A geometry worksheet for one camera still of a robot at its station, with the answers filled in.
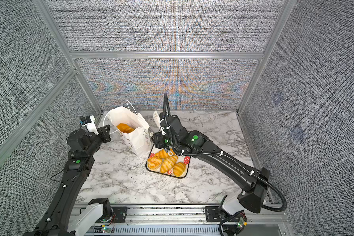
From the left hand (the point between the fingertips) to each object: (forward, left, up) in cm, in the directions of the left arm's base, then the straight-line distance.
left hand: (111, 123), depth 74 cm
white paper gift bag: (+15, -2, -21) cm, 26 cm away
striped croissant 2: (-12, -27, -24) cm, 38 cm away
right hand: (-9, -23, +2) cm, 24 cm away
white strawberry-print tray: (-7, -38, -28) cm, 48 cm away
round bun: (-10, -19, -25) cm, 33 cm away
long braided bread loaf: (+11, 0, -17) cm, 20 cm away
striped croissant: (-5, -25, -25) cm, 35 cm away
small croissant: (-15, -33, -25) cm, 44 cm away
